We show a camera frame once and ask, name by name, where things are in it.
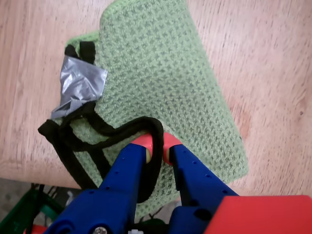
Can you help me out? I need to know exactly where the green waffle cloth black trim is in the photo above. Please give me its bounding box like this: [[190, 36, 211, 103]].
[[38, 0, 250, 220]]

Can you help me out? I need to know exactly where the grey duct tape piece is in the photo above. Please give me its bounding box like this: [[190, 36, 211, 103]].
[[50, 55, 108, 119]]

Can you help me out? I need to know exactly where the black cable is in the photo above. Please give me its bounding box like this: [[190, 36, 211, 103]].
[[25, 184, 47, 234]]

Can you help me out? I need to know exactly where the blue gripper finger with pink tip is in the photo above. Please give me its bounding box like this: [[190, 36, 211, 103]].
[[45, 135, 154, 234], [162, 132, 239, 234]]

